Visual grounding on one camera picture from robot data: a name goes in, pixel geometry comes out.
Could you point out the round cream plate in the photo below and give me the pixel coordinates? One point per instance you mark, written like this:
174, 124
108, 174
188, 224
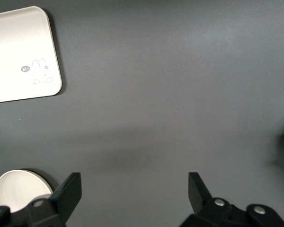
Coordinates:
19, 189

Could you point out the cream rabbit print tray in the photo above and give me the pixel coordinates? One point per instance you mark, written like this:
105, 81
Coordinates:
16, 52

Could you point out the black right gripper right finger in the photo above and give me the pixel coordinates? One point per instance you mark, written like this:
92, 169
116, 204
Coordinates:
198, 194

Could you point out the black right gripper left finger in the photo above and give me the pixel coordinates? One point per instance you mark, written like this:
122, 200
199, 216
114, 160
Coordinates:
61, 196

